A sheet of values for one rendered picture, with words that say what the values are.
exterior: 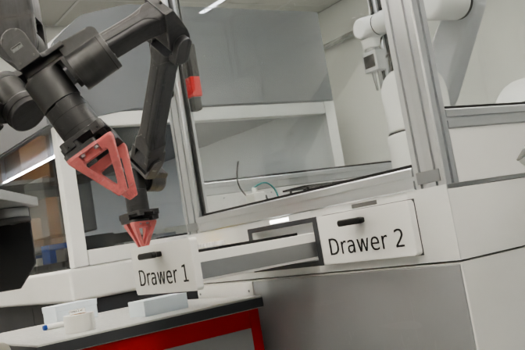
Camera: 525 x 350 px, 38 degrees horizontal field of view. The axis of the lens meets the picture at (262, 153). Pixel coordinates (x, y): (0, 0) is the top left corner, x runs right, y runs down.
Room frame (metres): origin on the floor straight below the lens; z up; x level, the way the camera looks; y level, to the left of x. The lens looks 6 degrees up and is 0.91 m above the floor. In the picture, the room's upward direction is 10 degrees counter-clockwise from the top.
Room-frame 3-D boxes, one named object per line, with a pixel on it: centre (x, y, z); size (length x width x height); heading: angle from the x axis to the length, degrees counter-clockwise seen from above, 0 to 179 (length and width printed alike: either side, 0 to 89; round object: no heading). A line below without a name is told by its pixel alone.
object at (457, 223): (2.15, -0.42, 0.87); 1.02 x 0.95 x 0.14; 36
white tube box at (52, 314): (2.20, 0.61, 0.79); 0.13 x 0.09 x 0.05; 131
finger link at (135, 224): (1.98, 0.34, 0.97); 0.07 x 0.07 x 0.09; 39
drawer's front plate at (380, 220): (1.65, -0.19, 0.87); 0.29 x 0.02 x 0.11; 36
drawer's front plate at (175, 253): (1.72, 0.26, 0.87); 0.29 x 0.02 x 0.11; 36
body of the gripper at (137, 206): (1.98, 0.34, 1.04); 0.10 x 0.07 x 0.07; 39
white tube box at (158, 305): (1.97, 0.32, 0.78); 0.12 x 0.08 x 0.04; 127
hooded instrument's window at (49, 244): (3.50, 0.71, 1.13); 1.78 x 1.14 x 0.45; 36
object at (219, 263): (1.84, 0.08, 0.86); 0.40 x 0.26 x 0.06; 126
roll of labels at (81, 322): (1.81, 0.48, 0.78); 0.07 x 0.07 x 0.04
